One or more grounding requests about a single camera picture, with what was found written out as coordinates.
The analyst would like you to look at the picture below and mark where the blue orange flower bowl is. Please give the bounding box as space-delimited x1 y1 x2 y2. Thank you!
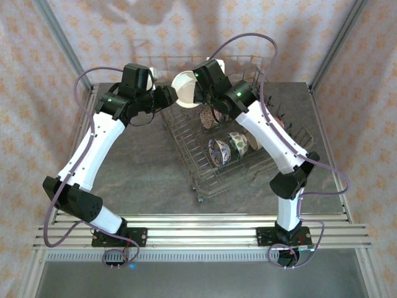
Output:
207 138 233 168

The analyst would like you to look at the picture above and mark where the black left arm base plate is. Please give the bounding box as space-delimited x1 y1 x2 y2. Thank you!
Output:
91 227 148 248

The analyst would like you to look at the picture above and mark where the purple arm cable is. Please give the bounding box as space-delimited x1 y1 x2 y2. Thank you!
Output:
207 32 351 270
45 66 140 270

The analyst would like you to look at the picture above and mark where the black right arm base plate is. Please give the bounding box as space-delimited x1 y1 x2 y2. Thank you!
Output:
256 227 311 248

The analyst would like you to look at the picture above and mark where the aluminium frame post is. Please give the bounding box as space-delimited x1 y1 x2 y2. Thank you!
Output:
33 0 94 93
308 0 370 93

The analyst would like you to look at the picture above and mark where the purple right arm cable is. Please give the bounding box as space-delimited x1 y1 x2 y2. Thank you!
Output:
207 32 351 270

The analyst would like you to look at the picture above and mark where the plain cream bowl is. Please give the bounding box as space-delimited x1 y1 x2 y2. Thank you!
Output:
246 133 264 152

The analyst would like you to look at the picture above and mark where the green leaf pattern bowl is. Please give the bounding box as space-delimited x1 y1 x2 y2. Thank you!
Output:
227 131 249 161

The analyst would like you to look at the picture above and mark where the dark leaf pattern bowl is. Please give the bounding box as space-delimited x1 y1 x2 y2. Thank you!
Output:
199 104 225 130

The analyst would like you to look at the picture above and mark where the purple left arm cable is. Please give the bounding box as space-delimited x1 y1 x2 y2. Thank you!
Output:
45 66 140 270

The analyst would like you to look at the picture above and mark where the aluminium mounting rail beam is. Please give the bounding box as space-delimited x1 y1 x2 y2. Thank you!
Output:
32 213 373 250

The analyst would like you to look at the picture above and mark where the red lattice pattern bowl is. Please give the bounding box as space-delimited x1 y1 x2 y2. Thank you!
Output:
171 70 200 109

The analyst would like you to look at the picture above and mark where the metal wire dish rack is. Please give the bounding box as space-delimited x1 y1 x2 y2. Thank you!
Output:
159 55 314 204

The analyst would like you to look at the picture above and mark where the grey slotted cable duct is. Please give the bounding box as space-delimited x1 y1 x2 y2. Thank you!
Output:
46 251 280 262

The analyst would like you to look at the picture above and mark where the aluminium table edge rail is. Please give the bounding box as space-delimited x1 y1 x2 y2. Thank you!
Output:
49 85 99 224

